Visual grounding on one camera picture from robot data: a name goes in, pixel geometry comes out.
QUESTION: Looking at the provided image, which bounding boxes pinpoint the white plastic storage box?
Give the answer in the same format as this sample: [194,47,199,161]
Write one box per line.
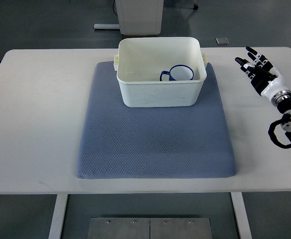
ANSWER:
[114,37,207,108]

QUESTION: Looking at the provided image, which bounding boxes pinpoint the white table left leg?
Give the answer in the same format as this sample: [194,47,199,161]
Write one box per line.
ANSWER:
[48,193,68,239]

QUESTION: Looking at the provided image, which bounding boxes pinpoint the white cabinet pedestal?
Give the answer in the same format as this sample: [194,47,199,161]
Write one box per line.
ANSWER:
[115,0,163,35]

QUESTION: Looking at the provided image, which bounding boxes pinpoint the small grey floor plate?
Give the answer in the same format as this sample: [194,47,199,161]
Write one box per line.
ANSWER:
[215,37,230,46]

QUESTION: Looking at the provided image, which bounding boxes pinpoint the white table leg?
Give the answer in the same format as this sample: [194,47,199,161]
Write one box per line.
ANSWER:
[231,192,252,239]
[48,193,68,239]

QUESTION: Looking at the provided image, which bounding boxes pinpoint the grey metal floor plate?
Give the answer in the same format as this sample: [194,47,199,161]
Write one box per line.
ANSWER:
[88,218,212,239]

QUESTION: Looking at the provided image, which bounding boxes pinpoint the grey metal base bar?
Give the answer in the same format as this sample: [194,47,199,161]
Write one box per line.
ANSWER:
[94,23,120,30]

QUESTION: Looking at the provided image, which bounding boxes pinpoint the white table right leg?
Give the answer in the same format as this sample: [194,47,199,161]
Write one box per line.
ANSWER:
[231,192,252,239]

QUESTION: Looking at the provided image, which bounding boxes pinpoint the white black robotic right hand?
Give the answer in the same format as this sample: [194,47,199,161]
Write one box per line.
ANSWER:
[235,46,291,107]

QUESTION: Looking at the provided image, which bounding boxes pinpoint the blue-grey textured mat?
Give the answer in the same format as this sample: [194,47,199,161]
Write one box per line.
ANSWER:
[76,62,237,179]

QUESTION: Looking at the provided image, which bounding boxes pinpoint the blue enamel mug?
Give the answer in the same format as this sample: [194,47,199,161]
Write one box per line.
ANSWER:
[159,65,194,81]

